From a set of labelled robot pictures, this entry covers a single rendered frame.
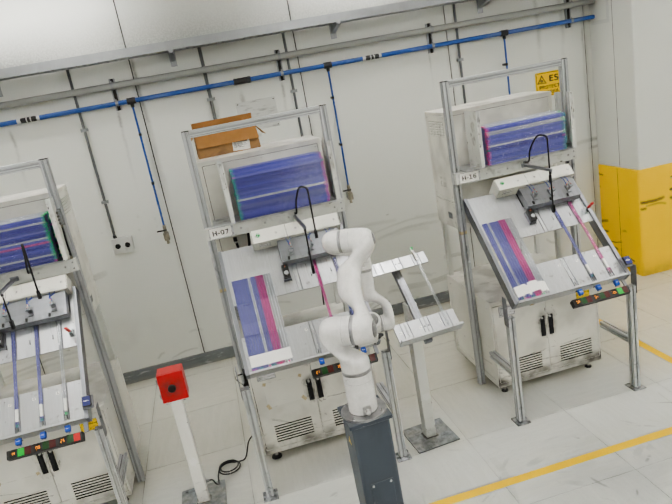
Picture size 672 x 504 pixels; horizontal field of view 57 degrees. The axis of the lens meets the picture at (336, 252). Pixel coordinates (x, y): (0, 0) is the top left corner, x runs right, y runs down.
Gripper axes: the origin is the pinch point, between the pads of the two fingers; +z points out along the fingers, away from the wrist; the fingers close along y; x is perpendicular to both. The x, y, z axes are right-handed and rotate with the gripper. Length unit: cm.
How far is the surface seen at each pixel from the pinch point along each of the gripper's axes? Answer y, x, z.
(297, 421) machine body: -39, -13, 66
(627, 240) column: 273, 78, 158
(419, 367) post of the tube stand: 31.2, -9.6, 35.8
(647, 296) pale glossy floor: 248, 22, 137
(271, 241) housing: -31, 70, 4
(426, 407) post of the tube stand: 32, -28, 53
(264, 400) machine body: -54, 0, 54
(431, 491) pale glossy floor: 15, -71, 35
